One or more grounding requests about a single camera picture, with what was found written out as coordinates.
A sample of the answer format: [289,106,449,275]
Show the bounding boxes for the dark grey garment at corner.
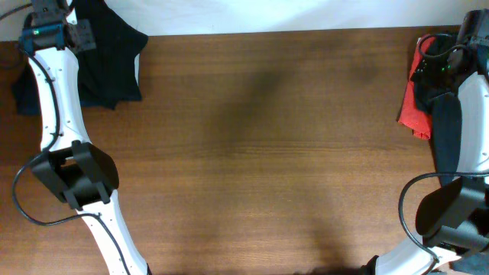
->
[450,254,489,275]

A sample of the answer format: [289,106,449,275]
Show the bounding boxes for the black garment in pile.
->
[410,57,461,173]

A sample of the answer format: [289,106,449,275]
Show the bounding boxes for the folded navy blue garment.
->
[11,65,117,116]

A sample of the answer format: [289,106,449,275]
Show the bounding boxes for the red garment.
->
[397,48,432,141]

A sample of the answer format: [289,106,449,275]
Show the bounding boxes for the black shorts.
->
[73,0,148,109]

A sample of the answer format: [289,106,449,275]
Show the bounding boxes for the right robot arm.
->
[359,9,488,274]

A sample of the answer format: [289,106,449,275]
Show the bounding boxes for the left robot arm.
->
[19,1,151,275]

